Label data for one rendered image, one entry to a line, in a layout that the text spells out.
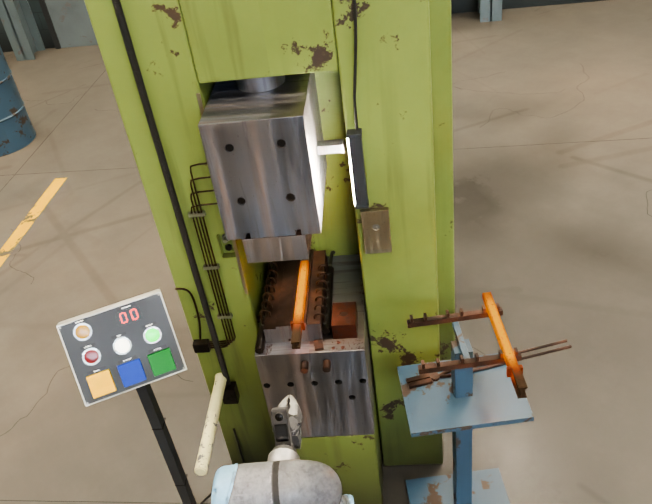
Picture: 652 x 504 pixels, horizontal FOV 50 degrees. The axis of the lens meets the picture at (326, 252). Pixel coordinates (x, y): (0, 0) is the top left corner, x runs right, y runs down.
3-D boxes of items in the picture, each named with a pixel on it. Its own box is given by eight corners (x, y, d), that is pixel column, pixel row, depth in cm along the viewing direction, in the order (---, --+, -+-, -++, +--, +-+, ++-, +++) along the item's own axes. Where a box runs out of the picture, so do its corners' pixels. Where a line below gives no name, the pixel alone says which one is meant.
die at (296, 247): (309, 259, 222) (305, 235, 217) (247, 263, 225) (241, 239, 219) (316, 189, 256) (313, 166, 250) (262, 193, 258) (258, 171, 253)
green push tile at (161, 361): (176, 368, 232) (169, 347, 231) (154, 377, 230) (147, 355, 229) (176, 367, 234) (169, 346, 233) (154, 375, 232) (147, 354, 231)
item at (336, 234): (365, 253, 280) (341, 29, 226) (265, 260, 285) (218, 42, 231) (365, 239, 288) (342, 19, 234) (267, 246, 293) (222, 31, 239)
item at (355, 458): (383, 507, 291) (374, 435, 264) (293, 510, 295) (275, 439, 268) (380, 403, 336) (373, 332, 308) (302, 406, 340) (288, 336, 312)
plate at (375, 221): (391, 252, 234) (388, 209, 224) (365, 254, 235) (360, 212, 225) (391, 248, 236) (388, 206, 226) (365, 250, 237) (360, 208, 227)
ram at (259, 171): (348, 231, 215) (334, 112, 192) (226, 240, 220) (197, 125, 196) (350, 163, 249) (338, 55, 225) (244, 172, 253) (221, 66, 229)
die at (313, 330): (322, 340, 244) (319, 322, 238) (266, 343, 246) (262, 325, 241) (327, 265, 277) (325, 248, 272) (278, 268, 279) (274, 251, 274)
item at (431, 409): (533, 421, 227) (534, 416, 226) (411, 437, 228) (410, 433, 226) (508, 355, 251) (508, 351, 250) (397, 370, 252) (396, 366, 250)
